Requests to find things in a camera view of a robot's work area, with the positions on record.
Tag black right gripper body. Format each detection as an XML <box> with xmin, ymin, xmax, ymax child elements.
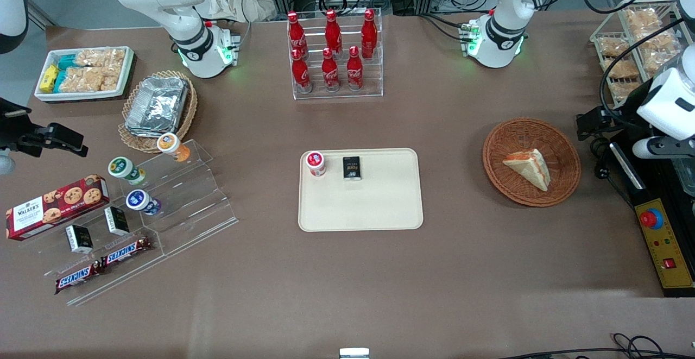
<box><xmin>0</xmin><ymin>97</ymin><xmax>42</xmax><ymax>151</ymax></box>

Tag triangular sandwich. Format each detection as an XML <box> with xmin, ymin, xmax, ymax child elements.
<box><xmin>502</xmin><ymin>149</ymin><xmax>552</xmax><ymax>192</ymax></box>

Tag white rectangular snack tray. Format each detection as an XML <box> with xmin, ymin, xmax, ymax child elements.
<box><xmin>34</xmin><ymin>46</ymin><xmax>136</xmax><ymax>103</ymax></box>

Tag aluminium foil tray stack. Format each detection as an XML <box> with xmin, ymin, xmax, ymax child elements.
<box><xmin>125</xmin><ymin>75</ymin><xmax>190</xmax><ymax>137</ymax></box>

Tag brown round wicker basket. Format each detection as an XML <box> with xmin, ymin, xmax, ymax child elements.
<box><xmin>483</xmin><ymin>118</ymin><xmax>582</xmax><ymax>208</ymax></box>

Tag light woven wicker basket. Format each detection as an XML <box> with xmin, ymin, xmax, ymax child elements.
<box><xmin>118</xmin><ymin>70</ymin><xmax>198</xmax><ymax>154</ymax></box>

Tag beige plastic serving tray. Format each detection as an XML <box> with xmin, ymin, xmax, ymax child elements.
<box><xmin>298</xmin><ymin>148</ymin><xmax>424</xmax><ymax>233</ymax></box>

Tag bagged fried snack pack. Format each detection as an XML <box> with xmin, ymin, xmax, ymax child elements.
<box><xmin>624</xmin><ymin>9</ymin><xmax>661</xmax><ymax>32</ymax></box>
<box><xmin>597</xmin><ymin>37</ymin><xmax>626</xmax><ymax>59</ymax></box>
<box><xmin>638</xmin><ymin>29</ymin><xmax>680</xmax><ymax>51</ymax></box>
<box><xmin>605</xmin><ymin>58</ymin><xmax>640</xmax><ymax>80</ymax></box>

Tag yellow snack packet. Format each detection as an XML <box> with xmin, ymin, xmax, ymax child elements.
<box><xmin>39</xmin><ymin>65</ymin><xmax>60</xmax><ymax>93</ymax></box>

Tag clear bagged rice crackers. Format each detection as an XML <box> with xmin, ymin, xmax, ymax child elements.
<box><xmin>75</xmin><ymin>48</ymin><xmax>127</xmax><ymax>70</ymax></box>
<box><xmin>59</xmin><ymin>67</ymin><xmax>121</xmax><ymax>93</ymax></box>

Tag red Walkers cookie box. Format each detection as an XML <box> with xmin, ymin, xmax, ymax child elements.
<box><xmin>5</xmin><ymin>174</ymin><xmax>111</xmax><ymax>242</ymax></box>

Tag green lid yogurt cup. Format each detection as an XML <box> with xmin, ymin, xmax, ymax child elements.
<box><xmin>108</xmin><ymin>156</ymin><xmax>147</xmax><ymax>186</ymax></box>

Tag clear plastic container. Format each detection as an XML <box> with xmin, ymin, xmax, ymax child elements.
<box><xmin>673</xmin><ymin>158</ymin><xmax>695</xmax><ymax>197</ymax></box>

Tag blue lid yogurt cup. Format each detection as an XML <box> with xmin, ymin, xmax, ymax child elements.
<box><xmin>126</xmin><ymin>190</ymin><xmax>162</xmax><ymax>217</ymax></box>

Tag small black snack box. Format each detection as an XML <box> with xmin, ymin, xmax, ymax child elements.
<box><xmin>65</xmin><ymin>224</ymin><xmax>94</xmax><ymax>255</ymax></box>
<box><xmin>343</xmin><ymin>156</ymin><xmax>363</xmax><ymax>182</ymax></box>
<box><xmin>104</xmin><ymin>206</ymin><xmax>131</xmax><ymax>237</ymax></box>

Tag orange lid yogurt cup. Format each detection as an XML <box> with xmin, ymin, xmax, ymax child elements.
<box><xmin>157</xmin><ymin>133</ymin><xmax>192</xmax><ymax>163</ymax></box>

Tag black equipment cart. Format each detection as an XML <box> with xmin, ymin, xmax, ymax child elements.
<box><xmin>608</xmin><ymin>123</ymin><xmax>695</xmax><ymax>298</ymax></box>

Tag Snickers chocolate bar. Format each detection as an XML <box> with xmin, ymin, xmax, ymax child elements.
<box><xmin>54</xmin><ymin>261</ymin><xmax>104</xmax><ymax>295</ymax></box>
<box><xmin>100</xmin><ymin>236</ymin><xmax>153</xmax><ymax>268</ymax></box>

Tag yellow emergency stop control box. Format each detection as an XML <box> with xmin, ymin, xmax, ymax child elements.
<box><xmin>634</xmin><ymin>198</ymin><xmax>695</xmax><ymax>289</ymax></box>

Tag clear acrylic stepped stand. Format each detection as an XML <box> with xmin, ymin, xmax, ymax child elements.
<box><xmin>22</xmin><ymin>139</ymin><xmax>240</xmax><ymax>307</ymax></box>

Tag red Coca-Cola bottle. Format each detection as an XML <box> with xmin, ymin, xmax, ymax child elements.
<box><xmin>346</xmin><ymin>46</ymin><xmax>364</xmax><ymax>91</ymax></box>
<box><xmin>321</xmin><ymin>48</ymin><xmax>341</xmax><ymax>93</ymax></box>
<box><xmin>292</xmin><ymin>48</ymin><xmax>313</xmax><ymax>94</ymax></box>
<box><xmin>325</xmin><ymin>10</ymin><xmax>343</xmax><ymax>56</ymax></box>
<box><xmin>361</xmin><ymin>9</ymin><xmax>378</xmax><ymax>59</ymax></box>
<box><xmin>287</xmin><ymin>11</ymin><xmax>308</xmax><ymax>56</ymax></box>

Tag red lid yogurt cup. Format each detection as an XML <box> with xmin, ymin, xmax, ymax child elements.
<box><xmin>306</xmin><ymin>151</ymin><xmax>327</xmax><ymax>178</ymax></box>

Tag clear acrylic bottle rack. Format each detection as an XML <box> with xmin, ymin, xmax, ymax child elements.
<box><xmin>287</xmin><ymin>9</ymin><xmax>384</xmax><ymax>100</ymax></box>

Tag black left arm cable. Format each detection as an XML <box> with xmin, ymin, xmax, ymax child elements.
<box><xmin>599</xmin><ymin>18</ymin><xmax>686</xmax><ymax>127</ymax></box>

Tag grey left wrist camera bar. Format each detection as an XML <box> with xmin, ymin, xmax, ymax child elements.
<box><xmin>632</xmin><ymin>136</ymin><xmax>695</xmax><ymax>160</ymax></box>

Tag white wire snack rack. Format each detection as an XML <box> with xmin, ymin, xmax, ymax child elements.
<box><xmin>590</xmin><ymin>0</ymin><xmax>695</xmax><ymax>105</ymax></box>

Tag black floor cable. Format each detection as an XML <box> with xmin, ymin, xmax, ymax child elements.
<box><xmin>500</xmin><ymin>333</ymin><xmax>695</xmax><ymax>359</ymax></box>

